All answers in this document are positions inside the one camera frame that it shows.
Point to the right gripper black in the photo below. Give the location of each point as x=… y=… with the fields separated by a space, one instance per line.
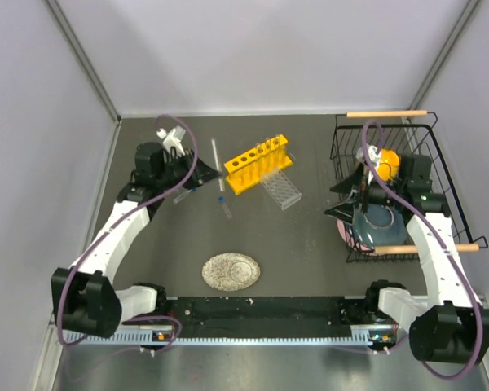
x=345 y=186

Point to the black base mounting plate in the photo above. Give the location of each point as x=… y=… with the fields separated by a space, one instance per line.
x=266 y=317

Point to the grey cable duct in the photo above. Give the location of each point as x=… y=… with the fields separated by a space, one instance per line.
x=154 y=336

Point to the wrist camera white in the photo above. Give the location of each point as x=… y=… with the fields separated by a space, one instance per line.
x=373 y=155
x=172 y=140

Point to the blue ceramic plate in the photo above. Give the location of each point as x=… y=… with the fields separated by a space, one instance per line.
x=379 y=226

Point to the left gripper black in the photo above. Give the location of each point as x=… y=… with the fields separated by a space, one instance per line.
x=202 y=173

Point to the speckled ceramic plate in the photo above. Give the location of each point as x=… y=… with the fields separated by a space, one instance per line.
x=230 y=272

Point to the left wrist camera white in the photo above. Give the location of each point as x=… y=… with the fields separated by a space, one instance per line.
x=172 y=140

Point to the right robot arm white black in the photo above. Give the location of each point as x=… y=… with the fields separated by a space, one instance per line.
x=452 y=326

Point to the yellow test tube rack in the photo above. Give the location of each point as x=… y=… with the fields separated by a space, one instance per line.
x=245 y=170

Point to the pink plate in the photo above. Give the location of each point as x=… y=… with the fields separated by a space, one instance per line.
x=348 y=236

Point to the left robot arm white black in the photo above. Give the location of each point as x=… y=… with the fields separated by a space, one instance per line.
x=84 y=299

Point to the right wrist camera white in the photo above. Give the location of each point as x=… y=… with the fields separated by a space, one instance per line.
x=373 y=155

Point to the black wire basket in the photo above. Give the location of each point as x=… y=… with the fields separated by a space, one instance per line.
x=405 y=138

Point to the clear acrylic tube rack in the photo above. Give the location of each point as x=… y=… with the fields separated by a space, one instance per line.
x=280 y=188

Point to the short tube blue cap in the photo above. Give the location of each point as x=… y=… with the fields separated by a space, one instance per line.
x=225 y=207
x=183 y=195

